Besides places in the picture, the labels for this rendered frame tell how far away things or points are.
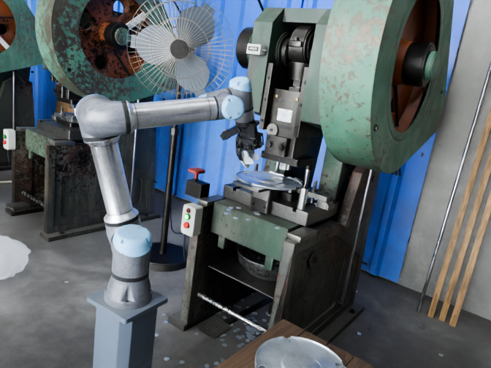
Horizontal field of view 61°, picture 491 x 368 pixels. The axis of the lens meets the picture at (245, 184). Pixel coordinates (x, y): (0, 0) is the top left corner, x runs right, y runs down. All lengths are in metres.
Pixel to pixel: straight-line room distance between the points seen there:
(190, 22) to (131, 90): 0.71
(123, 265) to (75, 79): 1.52
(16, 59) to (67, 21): 1.85
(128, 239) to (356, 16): 0.95
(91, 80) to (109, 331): 1.65
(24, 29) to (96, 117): 3.24
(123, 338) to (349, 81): 1.06
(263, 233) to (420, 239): 1.45
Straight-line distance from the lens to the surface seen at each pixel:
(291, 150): 1.77
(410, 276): 3.02
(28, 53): 4.45
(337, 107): 1.37
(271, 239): 1.70
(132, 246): 1.31
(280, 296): 1.68
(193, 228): 1.82
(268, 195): 1.75
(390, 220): 2.92
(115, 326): 1.41
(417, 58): 1.61
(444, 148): 2.82
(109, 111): 1.22
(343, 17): 1.36
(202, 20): 2.39
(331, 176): 1.98
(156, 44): 2.41
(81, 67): 2.64
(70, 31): 2.61
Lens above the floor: 1.19
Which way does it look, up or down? 14 degrees down
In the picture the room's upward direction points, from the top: 8 degrees clockwise
